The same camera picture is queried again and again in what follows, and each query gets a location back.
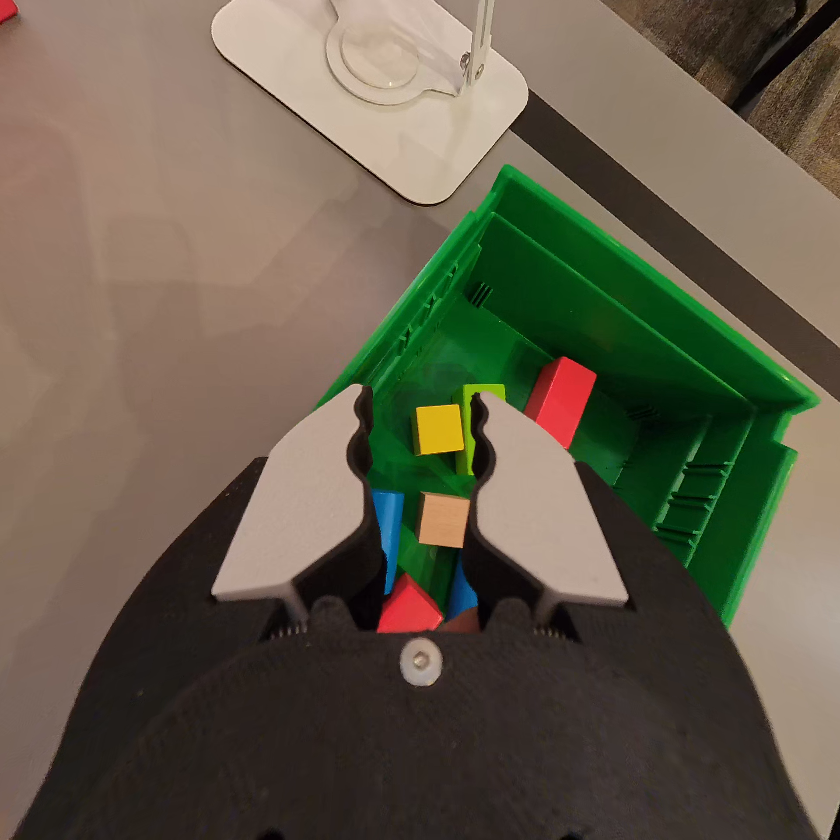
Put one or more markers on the long red wooden block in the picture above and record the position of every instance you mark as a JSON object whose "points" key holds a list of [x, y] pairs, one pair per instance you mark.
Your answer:
{"points": [[558, 400]]}

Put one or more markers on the blue cylinder block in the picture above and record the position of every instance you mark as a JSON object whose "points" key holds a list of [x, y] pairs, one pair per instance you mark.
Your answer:
{"points": [[388, 525]]}

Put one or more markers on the blue wooden block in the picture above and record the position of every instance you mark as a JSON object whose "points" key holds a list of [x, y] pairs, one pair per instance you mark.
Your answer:
{"points": [[463, 594]]}

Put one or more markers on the lime green wooden block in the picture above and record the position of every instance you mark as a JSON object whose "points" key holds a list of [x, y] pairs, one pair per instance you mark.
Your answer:
{"points": [[463, 400]]}

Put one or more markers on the white stand post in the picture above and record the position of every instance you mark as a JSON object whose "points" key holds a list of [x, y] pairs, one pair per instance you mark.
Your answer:
{"points": [[482, 33]]}

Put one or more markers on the natural wooden cube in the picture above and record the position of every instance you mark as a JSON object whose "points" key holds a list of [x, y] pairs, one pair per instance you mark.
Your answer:
{"points": [[443, 520]]}

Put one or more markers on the green plastic bin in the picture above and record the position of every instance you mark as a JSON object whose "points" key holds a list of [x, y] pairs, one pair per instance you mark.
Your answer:
{"points": [[590, 295]]}

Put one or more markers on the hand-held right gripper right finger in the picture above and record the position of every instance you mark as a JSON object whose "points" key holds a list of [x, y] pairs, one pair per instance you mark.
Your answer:
{"points": [[544, 525]]}

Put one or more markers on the red thing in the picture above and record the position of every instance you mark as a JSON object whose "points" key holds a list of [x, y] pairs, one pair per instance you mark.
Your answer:
{"points": [[5, 8]]}

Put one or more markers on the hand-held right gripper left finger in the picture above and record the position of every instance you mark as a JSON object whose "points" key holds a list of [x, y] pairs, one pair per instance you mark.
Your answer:
{"points": [[295, 512]]}

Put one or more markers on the small red wooden cube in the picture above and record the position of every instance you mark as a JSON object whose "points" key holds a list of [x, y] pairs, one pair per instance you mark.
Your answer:
{"points": [[407, 610]]}

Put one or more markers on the clear acrylic magnifier plate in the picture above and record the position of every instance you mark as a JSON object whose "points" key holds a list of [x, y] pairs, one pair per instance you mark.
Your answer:
{"points": [[380, 59]]}

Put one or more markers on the yellow wooden cube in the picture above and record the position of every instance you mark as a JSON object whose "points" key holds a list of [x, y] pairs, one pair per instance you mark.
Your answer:
{"points": [[438, 430]]}

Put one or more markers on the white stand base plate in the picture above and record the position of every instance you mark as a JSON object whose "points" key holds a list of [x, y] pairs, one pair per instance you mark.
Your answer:
{"points": [[275, 65]]}

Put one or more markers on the brown wooden block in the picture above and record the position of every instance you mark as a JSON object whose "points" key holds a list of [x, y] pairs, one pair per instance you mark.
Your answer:
{"points": [[463, 625]]}

